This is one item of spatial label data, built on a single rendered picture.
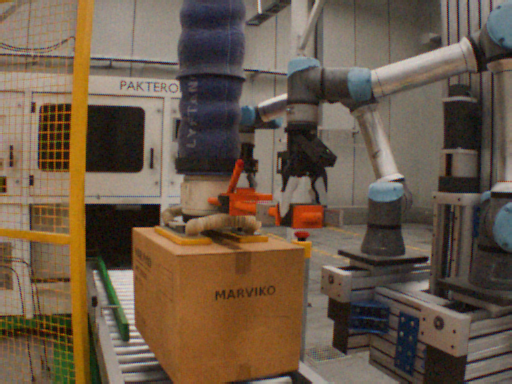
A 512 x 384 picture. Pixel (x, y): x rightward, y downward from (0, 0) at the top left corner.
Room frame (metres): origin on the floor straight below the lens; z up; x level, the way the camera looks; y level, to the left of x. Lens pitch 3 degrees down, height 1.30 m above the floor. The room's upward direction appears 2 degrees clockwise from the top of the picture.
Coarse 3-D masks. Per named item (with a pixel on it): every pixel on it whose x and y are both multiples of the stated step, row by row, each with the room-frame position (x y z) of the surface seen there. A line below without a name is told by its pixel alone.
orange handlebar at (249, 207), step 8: (248, 192) 1.93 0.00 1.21; (256, 192) 1.88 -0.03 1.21; (208, 200) 1.53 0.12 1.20; (216, 200) 1.46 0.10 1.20; (264, 200) 1.75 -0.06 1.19; (240, 208) 1.30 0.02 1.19; (248, 208) 1.26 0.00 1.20; (272, 208) 1.15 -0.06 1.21; (272, 216) 1.15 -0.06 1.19; (304, 216) 1.02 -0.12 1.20; (312, 216) 1.02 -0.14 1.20; (320, 216) 1.03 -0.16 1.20
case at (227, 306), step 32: (160, 256) 1.41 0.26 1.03; (192, 256) 1.28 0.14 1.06; (224, 256) 1.32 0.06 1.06; (256, 256) 1.36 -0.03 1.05; (288, 256) 1.40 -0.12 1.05; (160, 288) 1.42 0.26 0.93; (192, 288) 1.28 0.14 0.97; (224, 288) 1.32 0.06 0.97; (256, 288) 1.36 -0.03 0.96; (288, 288) 1.41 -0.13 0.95; (160, 320) 1.42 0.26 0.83; (192, 320) 1.28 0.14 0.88; (224, 320) 1.32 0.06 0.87; (256, 320) 1.36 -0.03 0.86; (288, 320) 1.41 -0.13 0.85; (160, 352) 1.43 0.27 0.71; (192, 352) 1.28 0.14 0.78; (224, 352) 1.32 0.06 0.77; (256, 352) 1.36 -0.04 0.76; (288, 352) 1.41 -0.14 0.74
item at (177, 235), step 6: (156, 228) 1.68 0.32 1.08; (162, 228) 1.65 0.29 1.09; (168, 228) 1.62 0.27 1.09; (174, 228) 1.63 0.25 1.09; (162, 234) 1.60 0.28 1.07; (168, 234) 1.53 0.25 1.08; (174, 234) 1.51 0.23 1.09; (180, 234) 1.48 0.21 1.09; (198, 234) 1.49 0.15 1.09; (174, 240) 1.47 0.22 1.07; (180, 240) 1.41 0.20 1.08; (186, 240) 1.41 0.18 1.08; (192, 240) 1.42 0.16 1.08; (198, 240) 1.43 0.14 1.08; (204, 240) 1.43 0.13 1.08; (210, 240) 1.44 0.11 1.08
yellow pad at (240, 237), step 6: (234, 228) 1.67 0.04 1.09; (240, 228) 1.58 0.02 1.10; (216, 234) 1.67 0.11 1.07; (222, 234) 1.62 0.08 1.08; (228, 234) 1.57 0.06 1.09; (234, 234) 1.55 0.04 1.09; (240, 234) 1.52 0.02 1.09; (246, 234) 1.52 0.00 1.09; (252, 234) 1.53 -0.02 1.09; (258, 234) 1.54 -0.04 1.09; (234, 240) 1.53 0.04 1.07; (240, 240) 1.49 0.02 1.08; (246, 240) 1.49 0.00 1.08; (252, 240) 1.50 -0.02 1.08; (258, 240) 1.51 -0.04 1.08; (264, 240) 1.52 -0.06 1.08
